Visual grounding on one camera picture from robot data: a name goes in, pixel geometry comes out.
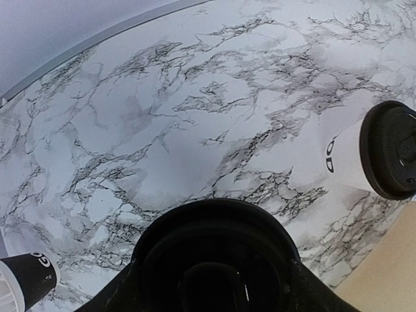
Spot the black cup with straws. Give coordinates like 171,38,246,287
1,252,60,311

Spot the white paper coffee cup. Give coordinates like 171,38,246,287
131,197,302,312

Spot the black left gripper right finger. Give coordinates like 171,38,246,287
289,260,354,312

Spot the black cup lid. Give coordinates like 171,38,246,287
131,197,302,312
359,101,415,200

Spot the brown paper bag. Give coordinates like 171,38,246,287
335,201,415,311

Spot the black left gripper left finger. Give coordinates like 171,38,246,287
77,263,143,311

